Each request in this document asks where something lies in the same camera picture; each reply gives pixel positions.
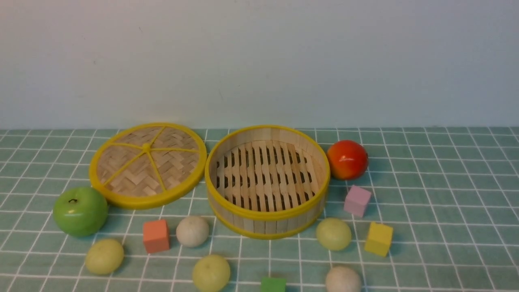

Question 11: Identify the yellow-rimmed bamboo steamer tray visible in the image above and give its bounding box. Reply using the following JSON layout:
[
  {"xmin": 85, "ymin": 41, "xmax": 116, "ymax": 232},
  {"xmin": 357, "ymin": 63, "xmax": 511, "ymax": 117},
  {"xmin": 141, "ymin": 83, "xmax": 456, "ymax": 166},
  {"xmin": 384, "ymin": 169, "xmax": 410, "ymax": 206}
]
[{"xmin": 205, "ymin": 125, "xmax": 331, "ymax": 240}]

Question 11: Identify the white bun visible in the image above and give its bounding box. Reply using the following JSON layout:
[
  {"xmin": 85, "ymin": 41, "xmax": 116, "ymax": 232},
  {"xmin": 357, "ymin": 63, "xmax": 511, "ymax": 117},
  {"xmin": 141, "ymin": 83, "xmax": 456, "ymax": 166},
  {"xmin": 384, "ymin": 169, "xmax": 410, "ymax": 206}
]
[
  {"xmin": 176, "ymin": 216, "xmax": 210, "ymax": 247},
  {"xmin": 325, "ymin": 266, "xmax": 362, "ymax": 292}
]

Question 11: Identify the yellow-rimmed bamboo steamer lid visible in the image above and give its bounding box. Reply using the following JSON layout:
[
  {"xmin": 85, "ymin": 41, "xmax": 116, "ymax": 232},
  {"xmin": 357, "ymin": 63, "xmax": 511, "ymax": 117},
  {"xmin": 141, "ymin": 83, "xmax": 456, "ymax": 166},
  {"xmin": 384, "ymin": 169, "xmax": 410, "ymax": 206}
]
[{"xmin": 89, "ymin": 122, "xmax": 207, "ymax": 210}]

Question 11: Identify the red orange tomato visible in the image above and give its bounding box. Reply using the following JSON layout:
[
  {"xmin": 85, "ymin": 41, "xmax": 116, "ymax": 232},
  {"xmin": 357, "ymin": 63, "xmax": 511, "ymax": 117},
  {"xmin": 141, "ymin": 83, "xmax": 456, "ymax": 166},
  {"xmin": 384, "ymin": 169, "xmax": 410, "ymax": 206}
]
[{"xmin": 326, "ymin": 140, "xmax": 369, "ymax": 180}]

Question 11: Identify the green apple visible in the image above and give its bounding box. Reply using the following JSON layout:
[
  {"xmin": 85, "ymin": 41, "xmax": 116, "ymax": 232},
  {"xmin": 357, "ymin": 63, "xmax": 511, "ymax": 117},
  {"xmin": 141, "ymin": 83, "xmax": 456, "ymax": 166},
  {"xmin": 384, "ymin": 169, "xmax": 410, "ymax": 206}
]
[{"xmin": 52, "ymin": 186, "xmax": 109, "ymax": 237}]

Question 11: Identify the pink cube block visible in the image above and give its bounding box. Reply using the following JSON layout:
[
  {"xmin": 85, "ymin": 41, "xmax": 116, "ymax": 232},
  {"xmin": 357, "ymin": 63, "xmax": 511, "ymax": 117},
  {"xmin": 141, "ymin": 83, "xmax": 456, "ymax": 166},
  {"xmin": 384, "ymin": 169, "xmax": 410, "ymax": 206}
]
[{"xmin": 343, "ymin": 185, "xmax": 371, "ymax": 217}]

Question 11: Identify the green bun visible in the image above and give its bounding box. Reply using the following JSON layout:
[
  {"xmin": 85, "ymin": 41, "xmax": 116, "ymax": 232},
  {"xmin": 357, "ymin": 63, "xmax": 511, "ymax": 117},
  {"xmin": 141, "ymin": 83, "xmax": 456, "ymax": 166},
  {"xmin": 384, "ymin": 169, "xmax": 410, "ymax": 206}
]
[
  {"xmin": 316, "ymin": 218, "xmax": 352, "ymax": 251},
  {"xmin": 85, "ymin": 238, "xmax": 124, "ymax": 275},
  {"xmin": 192, "ymin": 254, "xmax": 231, "ymax": 292}
]

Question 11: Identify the green cube block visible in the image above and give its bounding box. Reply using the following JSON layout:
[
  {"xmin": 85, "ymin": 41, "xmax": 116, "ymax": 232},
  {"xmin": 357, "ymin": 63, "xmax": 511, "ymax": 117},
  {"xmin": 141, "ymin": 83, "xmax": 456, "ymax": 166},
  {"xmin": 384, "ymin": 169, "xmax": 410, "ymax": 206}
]
[{"xmin": 261, "ymin": 277, "xmax": 287, "ymax": 292}]

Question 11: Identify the orange cube block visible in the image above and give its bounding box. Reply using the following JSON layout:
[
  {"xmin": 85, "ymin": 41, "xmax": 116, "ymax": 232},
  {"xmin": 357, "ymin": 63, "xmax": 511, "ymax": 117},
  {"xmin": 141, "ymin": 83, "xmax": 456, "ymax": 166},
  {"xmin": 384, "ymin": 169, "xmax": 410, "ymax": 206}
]
[{"xmin": 143, "ymin": 219, "xmax": 170, "ymax": 253}]

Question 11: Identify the yellow cube block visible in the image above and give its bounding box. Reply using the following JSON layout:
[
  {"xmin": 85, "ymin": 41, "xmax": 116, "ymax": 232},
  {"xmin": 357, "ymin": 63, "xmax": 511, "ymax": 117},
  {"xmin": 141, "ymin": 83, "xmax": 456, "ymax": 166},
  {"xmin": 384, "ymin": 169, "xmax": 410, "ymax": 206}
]
[{"xmin": 365, "ymin": 222, "xmax": 394, "ymax": 257}]

